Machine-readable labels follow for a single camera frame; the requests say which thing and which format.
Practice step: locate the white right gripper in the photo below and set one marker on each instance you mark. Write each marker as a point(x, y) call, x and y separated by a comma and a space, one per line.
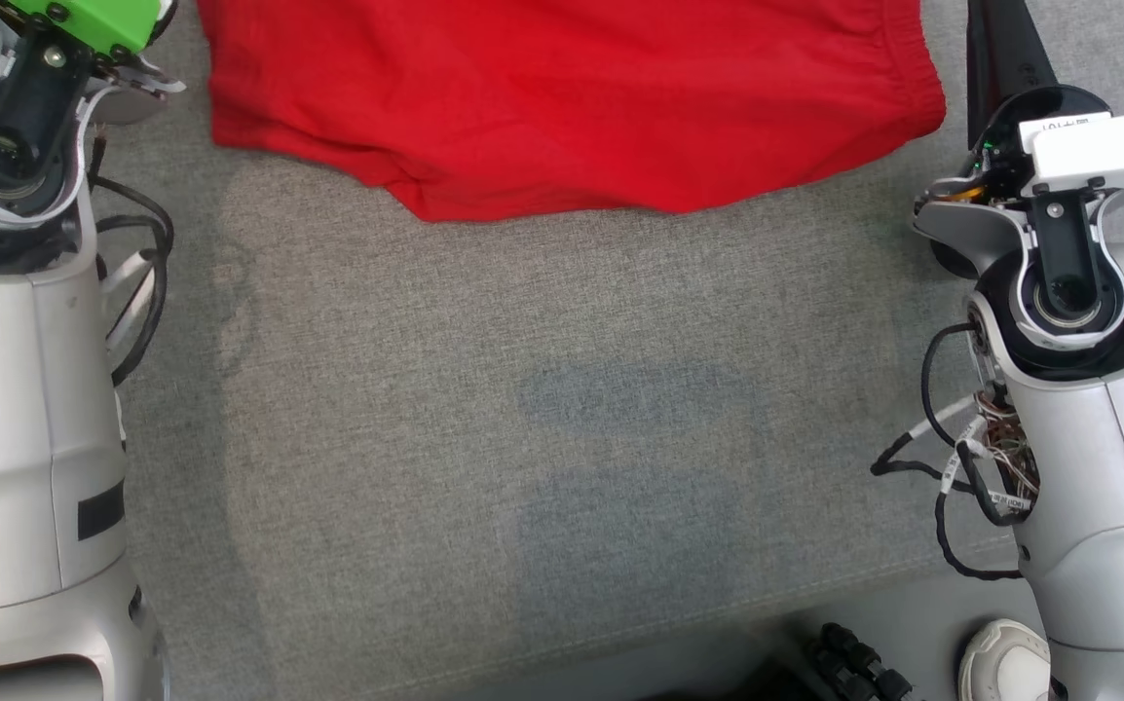
point(1107, 146)

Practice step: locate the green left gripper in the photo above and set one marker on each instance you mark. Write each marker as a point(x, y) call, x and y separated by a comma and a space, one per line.
point(94, 19)

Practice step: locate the red shorts with white stripes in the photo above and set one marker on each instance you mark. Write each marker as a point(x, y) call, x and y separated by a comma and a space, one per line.
point(572, 97)

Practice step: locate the white rounded robot base part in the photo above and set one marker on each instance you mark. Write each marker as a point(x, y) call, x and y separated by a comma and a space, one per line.
point(1005, 667)

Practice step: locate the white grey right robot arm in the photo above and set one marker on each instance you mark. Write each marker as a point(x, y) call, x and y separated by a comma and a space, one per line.
point(1098, 487)

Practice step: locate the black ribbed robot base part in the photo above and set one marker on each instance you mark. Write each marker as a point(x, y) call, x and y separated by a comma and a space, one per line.
point(854, 662)

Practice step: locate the grey fabric sofa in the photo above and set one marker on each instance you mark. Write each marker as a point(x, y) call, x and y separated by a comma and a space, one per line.
point(572, 389)

